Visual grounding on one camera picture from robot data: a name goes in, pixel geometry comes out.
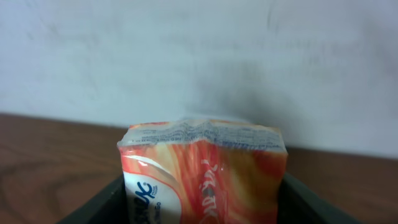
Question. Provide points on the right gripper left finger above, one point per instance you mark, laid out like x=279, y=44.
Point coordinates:
x=109, y=206

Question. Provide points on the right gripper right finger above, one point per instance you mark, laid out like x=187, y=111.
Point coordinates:
x=298, y=204

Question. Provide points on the small orange snack box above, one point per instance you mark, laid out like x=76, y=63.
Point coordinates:
x=202, y=171

